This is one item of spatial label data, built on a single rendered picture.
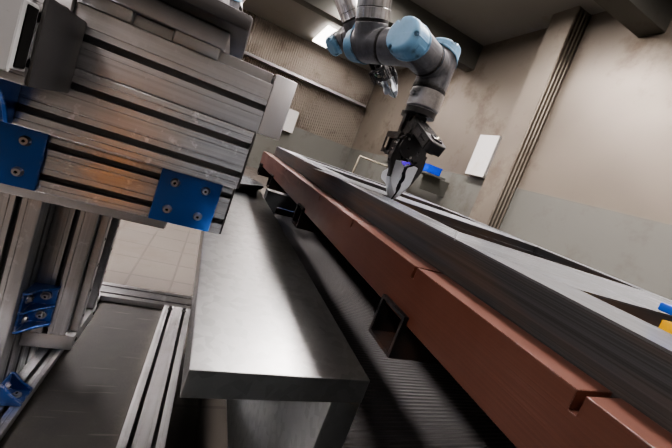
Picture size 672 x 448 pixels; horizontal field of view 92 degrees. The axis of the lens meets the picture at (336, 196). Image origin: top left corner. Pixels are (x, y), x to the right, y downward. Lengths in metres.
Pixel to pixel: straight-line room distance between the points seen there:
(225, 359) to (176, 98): 0.33
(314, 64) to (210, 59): 8.05
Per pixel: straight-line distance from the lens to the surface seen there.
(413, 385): 0.74
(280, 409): 0.58
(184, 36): 0.52
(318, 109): 8.46
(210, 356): 0.38
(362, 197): 0.62
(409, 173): 0.76
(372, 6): 0.79
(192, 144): 0.50
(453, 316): 0.34
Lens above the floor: 0.91
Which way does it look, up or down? 6 degrees down
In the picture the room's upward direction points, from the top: 20 degrees clockwise
